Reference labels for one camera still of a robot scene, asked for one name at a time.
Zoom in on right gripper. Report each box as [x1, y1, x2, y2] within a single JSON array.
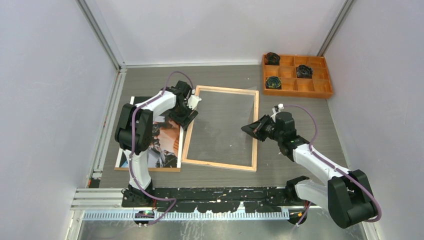
[[241, 114, 283, 143]]

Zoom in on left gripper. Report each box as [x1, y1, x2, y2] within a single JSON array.
[[169, 102, 198, 131]]

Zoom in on blue yellow tape roll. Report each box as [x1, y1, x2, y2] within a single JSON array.
[[265, 76, 282, 90]]

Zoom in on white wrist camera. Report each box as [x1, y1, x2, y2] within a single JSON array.
[[187, 95, 202, 110], [272, 103, 285, 117]]

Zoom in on orange compartment tray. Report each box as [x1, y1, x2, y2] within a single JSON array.
[[261, 53, 334, 99]]

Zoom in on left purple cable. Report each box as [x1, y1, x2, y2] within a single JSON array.
[[127, 70, 195, 227]]

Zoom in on white wooden picture frame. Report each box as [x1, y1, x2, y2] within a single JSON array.
[[181, 85, 259, 172]]

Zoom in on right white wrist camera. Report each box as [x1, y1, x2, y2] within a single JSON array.
[[272, 103, 285, 117]]

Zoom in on black tape roll top-left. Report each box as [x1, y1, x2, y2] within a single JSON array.
[[264, 52, 281, 66]]

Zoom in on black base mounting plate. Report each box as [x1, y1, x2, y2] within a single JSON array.
[[121, 185, 307, 213]]

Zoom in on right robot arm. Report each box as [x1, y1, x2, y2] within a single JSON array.
[[241, 111, 381, 229]]

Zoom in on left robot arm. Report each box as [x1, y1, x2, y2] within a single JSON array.
[[114, 80, 201, 207]]

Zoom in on aluminium rail front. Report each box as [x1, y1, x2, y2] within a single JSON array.
[[70, 185, 372, 211]]

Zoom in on printed photo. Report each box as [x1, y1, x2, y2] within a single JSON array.
[[117, 96, 185, 169]]

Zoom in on brown backing board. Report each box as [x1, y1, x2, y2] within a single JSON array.
[[114, 96, 182, 173]]

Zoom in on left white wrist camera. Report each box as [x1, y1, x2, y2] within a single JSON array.
[[187, 95, 202, 110]]

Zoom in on black tape roll middle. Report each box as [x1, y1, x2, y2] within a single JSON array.
[[296, 64, 314, 79]]

